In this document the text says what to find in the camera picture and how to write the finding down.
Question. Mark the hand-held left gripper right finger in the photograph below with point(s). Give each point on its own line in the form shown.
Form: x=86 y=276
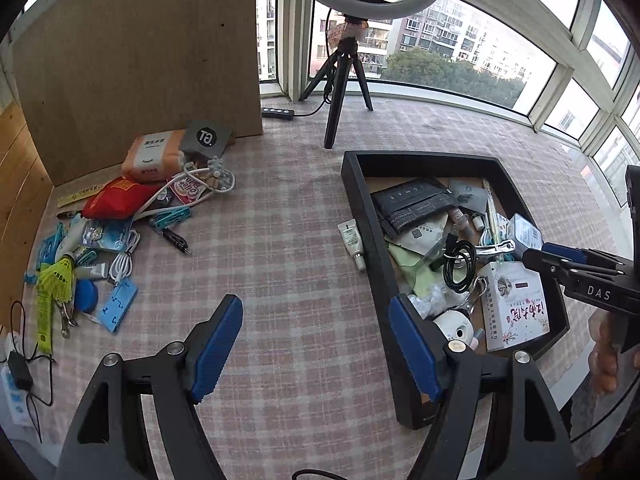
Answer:
x=412 y=350

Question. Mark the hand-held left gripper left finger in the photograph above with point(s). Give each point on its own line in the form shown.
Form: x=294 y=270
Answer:
x=216 y=350

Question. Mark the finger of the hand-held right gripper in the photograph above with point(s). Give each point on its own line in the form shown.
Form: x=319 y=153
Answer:
x=545 y=262
x=562 y=251

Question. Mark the grey metal tin box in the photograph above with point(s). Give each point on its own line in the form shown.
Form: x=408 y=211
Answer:
x=525 y=232

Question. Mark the white plug-in mosquito repeller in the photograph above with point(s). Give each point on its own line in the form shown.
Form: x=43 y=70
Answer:
x=450 y=327

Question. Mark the white printed cardboard box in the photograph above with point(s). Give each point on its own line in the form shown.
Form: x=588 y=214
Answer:
x=515 y=305

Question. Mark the clear plastic bag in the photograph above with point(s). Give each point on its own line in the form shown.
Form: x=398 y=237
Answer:
x=435 y=302

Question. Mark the chopsticks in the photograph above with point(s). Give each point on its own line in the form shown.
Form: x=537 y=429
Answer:
x=491 y=210

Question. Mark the yellow-green cleaning cloth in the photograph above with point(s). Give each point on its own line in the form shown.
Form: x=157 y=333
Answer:
x=417 y=272

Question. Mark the grey foil sachet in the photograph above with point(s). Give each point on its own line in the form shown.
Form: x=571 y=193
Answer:
x=467 y=194

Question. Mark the white paper sachet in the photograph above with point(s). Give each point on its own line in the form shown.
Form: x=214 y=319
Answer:
x=420 y=234

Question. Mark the black rectangular tray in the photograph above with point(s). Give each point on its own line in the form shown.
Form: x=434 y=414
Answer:
x=370 y=240

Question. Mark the black wet wipes pack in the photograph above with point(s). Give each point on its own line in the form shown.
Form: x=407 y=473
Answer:
x=415 y=205

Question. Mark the person's right hand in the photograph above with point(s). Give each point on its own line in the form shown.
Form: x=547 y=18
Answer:
x=605 y=360

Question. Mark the blue plastic holder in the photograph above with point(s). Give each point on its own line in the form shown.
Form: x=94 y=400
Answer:
x=117 y=307

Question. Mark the small white tube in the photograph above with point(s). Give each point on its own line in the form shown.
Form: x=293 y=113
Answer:
x=351 y=240

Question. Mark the blue round tape measure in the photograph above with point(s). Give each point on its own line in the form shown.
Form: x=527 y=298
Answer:
x=86 y=296

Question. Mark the teal clothespin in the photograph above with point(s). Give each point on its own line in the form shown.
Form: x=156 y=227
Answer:
x=172 y=216
x=87 y=257

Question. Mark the small metal clasp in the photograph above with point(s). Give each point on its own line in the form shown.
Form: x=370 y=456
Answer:
x=66 y=317

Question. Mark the blue card packet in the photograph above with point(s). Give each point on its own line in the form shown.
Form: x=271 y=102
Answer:
x=107 y=235

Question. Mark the pink sachet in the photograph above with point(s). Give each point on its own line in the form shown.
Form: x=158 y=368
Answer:
x=187 y=189

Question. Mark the lime green tube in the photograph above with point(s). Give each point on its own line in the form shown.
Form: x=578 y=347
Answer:
x=45 y=325

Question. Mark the yellow shuttlecock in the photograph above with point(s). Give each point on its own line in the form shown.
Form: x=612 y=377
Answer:
x=57 y=277

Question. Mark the red fabric pouch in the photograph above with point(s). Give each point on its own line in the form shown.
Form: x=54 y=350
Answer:
x=120 y=197

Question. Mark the blue tissue packet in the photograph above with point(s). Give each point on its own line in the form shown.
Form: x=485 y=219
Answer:
x=50 y=247

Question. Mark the black power adapter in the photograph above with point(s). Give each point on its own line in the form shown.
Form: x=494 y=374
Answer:
x=20 y=370

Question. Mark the blue plastic clip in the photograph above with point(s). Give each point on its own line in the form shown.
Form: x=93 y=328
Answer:
x=31 y=276

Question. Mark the orange wet wipes pack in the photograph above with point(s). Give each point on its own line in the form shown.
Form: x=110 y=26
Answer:
x=150 y=155

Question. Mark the yellow paper strip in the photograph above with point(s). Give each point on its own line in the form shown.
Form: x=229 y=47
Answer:
x=80 y=195

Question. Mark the white power strip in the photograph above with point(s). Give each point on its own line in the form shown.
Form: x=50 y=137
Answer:
x=12 y=405

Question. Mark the grey square packet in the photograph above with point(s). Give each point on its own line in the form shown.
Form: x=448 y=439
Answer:
x=207 y=137

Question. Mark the wooden plank panel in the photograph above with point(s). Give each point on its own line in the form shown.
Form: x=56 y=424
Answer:
x=20 y=200

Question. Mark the black tripod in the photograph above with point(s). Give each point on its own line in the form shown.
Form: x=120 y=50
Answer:
x=340 y=85

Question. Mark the upright wooden board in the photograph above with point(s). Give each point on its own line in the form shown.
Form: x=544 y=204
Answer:
x=140 y=60

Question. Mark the black inline switch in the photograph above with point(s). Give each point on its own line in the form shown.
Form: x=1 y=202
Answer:
x=277 y=113

